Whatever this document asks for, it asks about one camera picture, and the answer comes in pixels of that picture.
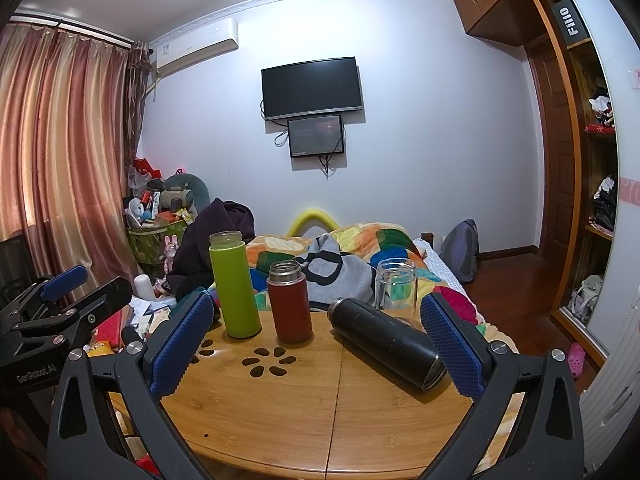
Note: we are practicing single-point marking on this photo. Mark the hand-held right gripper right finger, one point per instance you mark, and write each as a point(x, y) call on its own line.
point(450, 347)

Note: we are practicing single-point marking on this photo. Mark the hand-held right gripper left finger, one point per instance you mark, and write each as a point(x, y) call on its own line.
point(180, 347)

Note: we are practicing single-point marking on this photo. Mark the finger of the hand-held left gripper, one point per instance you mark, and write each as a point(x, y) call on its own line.
point(102, 297)
point(65, 280)

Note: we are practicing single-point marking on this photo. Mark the black insulated cup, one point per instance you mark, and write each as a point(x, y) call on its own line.
point(385, 342)

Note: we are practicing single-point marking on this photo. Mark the clear glass cup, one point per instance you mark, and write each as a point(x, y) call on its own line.
point(397, 290)

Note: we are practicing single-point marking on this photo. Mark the green insulated cup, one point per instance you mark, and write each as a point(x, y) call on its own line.
point(235, 290)

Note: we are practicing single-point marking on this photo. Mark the red insulated cup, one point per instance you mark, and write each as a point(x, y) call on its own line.
point(290, 310)

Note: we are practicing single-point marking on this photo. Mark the white plastic bottle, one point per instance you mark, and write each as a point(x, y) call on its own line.
point(144, 287)

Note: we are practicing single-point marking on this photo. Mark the black chair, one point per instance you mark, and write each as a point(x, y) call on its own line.
point(17, 262)

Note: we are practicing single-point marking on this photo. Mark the green storage basket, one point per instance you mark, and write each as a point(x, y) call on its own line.
point(150, 245)

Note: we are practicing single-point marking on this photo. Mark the striped mattress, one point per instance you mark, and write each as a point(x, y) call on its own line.
point(440, 265)

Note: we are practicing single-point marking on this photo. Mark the pink bunny toy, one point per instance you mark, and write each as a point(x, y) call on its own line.
point(171, 247)

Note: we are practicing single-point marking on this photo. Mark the grey backpack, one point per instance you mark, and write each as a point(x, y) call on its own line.
point(461, 252)

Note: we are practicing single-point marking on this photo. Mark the colourful patchwork quilt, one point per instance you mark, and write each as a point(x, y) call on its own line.
point(390, 242)

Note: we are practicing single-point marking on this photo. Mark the dark purple coat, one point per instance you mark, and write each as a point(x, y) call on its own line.
point(220, 230)

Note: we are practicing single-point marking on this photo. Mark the pink slipper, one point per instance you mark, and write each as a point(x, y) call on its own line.
point(576, 360)

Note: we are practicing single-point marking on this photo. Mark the pink curtain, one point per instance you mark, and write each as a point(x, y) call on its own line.
point(60, 150)

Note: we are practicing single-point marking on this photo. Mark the grey garment with black print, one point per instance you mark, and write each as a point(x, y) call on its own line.
point(345, 270)

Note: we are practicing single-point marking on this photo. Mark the grey green plush toy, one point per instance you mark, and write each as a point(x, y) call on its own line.
point(182, 190)

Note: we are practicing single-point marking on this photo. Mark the white handbag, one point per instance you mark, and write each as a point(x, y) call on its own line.
point(586, 294)

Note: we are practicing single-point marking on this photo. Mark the yellow foam tube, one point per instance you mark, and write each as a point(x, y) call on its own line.
point(312, 219)

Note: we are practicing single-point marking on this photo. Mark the brown patterned curtain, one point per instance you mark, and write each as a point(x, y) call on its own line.
point(137, 105)

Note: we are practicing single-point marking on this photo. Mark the white sliding wardrobe door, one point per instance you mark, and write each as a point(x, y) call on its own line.
point(622, 260)

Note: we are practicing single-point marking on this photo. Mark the wooden door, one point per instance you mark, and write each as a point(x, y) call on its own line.
point(550, 160)

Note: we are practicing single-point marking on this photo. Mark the wooden wardrobe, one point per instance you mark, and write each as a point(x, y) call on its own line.
point(575, 125)

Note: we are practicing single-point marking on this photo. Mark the white air conditioner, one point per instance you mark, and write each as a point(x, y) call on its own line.
point(197, 45)

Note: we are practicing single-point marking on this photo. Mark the small black wall monitor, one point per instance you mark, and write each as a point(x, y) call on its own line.
point(316, 136)

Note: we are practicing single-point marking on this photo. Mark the black wall television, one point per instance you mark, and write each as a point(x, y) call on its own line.
point(312, 87)

